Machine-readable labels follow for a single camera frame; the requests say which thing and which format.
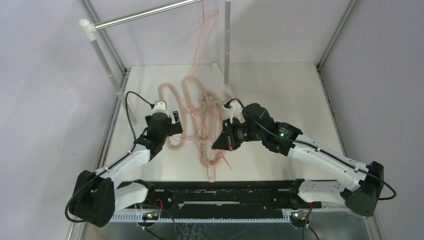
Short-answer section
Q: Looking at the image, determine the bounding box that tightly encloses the pink wire hanger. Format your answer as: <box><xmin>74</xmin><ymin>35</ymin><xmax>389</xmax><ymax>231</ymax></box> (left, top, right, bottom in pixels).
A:
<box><xmin>197</xmin><ymin>104</ymin><xmax>232</xmax><ymax>170</ymax></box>
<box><xmin>200</xmin><ymin>100</ymin><xmax>223</xmax><ymax>183</ymax></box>
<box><xmin>178</xmin><ymin>0</ymin><xmax>220</xmax><ymax>117</ymax></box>
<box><xmin>168</xmin><ymin>104</ymin><xmax>225</xmax><ymax>148</ymax></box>

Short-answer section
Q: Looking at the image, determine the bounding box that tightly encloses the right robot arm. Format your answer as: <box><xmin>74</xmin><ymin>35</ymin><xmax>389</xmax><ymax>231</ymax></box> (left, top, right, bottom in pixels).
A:
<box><xmin>211</xmin><ymin>98</ymin><xmax>385</xmax><ymax>217</ymax></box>

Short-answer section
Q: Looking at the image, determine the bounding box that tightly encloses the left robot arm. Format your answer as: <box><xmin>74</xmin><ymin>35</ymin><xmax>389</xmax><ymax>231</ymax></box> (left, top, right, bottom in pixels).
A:
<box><xmin>64</xmin><ymin>111</ymin><xmax>183</xmax><ymax>228</ymax></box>

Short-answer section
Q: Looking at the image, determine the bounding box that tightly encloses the beige hanger right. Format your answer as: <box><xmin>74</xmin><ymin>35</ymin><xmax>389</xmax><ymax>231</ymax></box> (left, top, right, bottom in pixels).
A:
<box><xmin>196</xmin><ymin>90</ymin><xmax>225</xmax><ymax>167</ymax></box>

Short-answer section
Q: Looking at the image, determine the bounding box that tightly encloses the beige hanger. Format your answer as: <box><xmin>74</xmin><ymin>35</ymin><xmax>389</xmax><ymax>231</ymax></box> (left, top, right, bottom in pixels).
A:
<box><xmin>181</xmin><ymin>76</ymin><xmax>226</xmax><ymax>144</ymax></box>
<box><xmin>157</xmin><ymin>82</ymin><xmax>188</xmax><ymax>151</ymax></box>
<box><xmin>196</xmin><ymin>90</ymin><xmax>225</xmax><ymax>167</ymax></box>

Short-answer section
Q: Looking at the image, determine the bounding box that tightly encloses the beige hanger left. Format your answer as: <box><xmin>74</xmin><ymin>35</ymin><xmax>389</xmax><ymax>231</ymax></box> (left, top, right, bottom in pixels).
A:
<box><xmin>157</xmin><ymin>82</ymin><xmax>188</xmax><ymax>151</ymax></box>

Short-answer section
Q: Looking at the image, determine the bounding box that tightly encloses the beige hanger middle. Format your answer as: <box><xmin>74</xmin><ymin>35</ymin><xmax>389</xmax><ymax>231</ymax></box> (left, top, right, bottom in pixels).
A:
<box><xmin>181</xmin><ymin>76</ymin><xmax>226</xmax><ymax>144</ymax></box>

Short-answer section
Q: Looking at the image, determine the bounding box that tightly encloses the left circuit board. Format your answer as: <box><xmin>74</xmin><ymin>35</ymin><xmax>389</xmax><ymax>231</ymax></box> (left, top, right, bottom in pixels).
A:
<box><xmin>142</xmin><ymin>212</ymin><xmax>160</xmax><ymax>222</ymax></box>

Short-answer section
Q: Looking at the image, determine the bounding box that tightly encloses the circuit board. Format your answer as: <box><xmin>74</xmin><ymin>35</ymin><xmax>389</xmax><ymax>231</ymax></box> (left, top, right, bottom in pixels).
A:
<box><xmin>289</xmin><ymin>213</ymin><xmax>308</xmax><ymax>228</ymax></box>
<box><xmin>142</xmin><ymin>212</ymin><xmax>160</xmax><ymax>222</ymax></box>

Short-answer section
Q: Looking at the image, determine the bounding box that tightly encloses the right circuit board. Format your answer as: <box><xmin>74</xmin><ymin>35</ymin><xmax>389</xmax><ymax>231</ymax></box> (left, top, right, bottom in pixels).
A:
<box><xmin>289</xmin><ymin>213</ymin><xmax>308</xmax><ymax>228</ymax></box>

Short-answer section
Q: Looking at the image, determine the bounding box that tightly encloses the metal clothes rack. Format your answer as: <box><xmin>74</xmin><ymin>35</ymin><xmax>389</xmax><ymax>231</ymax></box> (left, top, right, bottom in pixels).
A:
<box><xmin>78</xmin><ymin>0</ymin><xmax>234</xmax><ymax>106</ymax></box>

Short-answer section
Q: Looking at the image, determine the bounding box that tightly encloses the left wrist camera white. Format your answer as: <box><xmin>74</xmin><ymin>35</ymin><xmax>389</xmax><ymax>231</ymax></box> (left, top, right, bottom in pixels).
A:
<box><xmin>152</xmin><ymin>100</ymin><xmax>169</xmax><ymax>116</ymax></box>

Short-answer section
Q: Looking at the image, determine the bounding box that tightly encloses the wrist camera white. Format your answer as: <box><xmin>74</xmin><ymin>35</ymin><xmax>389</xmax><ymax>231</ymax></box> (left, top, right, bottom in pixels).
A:
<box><xmin>223</xmin><ymin>100</ymin><xmax>243</xmax><ymax>124</ymax></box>
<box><xmin>152</xmin><ymin>100</ymin><xmax>169</xmax><ymax>116</ymax></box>

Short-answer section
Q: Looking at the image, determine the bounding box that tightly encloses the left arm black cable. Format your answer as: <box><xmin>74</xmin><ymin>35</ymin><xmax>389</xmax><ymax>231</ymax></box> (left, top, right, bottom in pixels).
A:
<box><xmin>124</xmin><ymin>91</ymin><xmax>157</xmax><ymax>143</ymax></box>

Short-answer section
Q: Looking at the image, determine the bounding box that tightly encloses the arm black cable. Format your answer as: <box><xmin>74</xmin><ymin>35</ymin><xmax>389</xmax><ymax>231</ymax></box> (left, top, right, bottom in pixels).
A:
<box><xmin>124</xmin><ymin>91</ymin><xmax>157</xmax><ymax>143</ymax></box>
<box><xmin>225</xmin><ymin>97</ymin><xmax>397</xmax><ymax>201</ymax></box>

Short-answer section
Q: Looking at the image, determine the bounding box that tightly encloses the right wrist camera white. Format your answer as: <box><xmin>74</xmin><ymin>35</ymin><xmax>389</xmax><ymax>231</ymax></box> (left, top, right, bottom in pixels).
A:
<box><xmin>223</xmin><ymin>100</ymin><xmax>243</xmax><ymax>124</ymax></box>

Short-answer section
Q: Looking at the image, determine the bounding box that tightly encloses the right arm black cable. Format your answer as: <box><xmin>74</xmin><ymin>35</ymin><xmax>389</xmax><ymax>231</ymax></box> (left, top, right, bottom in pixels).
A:
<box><xmin>225</xmin><ymin>97</ymin><xmax>397</xmax><ymax>201</ymax></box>

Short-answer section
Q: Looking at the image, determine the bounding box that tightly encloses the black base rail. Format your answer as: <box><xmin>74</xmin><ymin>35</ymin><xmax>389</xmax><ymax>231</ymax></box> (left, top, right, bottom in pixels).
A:
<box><xmin>117</xmin><ymin>180</ymin><xmax>359</xmax><ymax>220</ymax></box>

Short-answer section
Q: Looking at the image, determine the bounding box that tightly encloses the aluminium frame structure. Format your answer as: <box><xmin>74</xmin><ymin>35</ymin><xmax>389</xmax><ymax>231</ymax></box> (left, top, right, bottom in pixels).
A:
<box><xmin>64</xmin><ymin>0</ymin><xmax>387</xmax><ymax>240</ymax></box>

